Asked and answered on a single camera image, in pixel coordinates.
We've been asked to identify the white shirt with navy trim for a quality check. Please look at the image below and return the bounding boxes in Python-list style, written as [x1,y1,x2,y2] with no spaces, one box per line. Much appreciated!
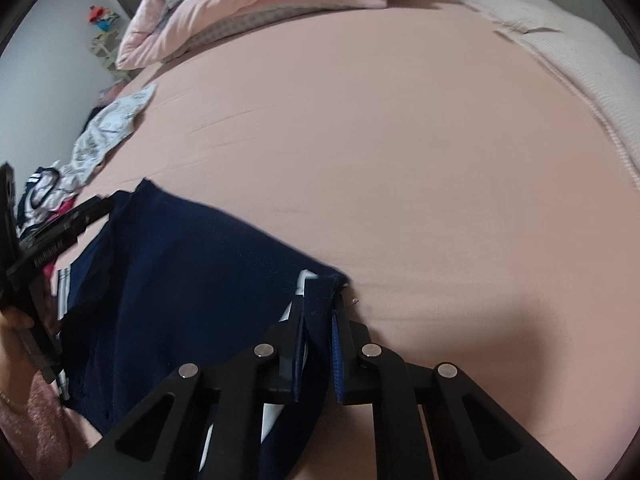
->
[16,164,81,228]

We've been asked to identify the red and blue wall toy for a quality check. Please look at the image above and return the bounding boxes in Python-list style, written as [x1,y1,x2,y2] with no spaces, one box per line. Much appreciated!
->
[88,5,121,33]

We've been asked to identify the folded pink duvet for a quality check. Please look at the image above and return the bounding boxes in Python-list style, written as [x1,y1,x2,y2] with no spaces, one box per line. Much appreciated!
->
[115,0,436,72]

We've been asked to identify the light blue printed garment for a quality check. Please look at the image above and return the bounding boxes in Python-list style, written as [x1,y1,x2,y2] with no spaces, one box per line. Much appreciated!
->
[62,81,160,186]

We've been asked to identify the magenta garment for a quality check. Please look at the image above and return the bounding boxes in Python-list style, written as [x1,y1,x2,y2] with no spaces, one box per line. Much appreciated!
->
[42,199,81,281]

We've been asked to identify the pink basket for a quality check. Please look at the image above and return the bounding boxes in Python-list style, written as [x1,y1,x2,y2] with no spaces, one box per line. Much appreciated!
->
[97,82,128,103]

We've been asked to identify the person's left forearm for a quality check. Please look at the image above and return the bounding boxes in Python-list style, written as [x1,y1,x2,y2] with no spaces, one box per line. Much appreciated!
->
[0,374,98,463]

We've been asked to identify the person's left hand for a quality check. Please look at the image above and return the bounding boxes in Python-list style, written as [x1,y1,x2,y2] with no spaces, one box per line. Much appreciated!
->
[0,306,37,356]

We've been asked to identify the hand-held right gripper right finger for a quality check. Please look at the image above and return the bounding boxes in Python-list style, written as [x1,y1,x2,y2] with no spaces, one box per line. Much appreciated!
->
[331,307,576,480]

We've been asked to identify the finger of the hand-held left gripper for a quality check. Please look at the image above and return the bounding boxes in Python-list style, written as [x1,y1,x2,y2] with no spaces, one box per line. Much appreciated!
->
[17,194,116,272]

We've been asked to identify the white shelf rack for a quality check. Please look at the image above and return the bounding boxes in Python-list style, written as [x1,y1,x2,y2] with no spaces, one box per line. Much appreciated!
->
[91,32,132,81]

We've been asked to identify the navy pants with white stripes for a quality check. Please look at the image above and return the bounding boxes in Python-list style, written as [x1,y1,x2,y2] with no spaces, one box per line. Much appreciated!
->
[54,177,351,480]

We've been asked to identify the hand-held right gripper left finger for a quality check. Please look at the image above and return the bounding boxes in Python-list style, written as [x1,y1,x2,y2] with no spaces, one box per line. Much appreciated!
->
[65,300,307,480]

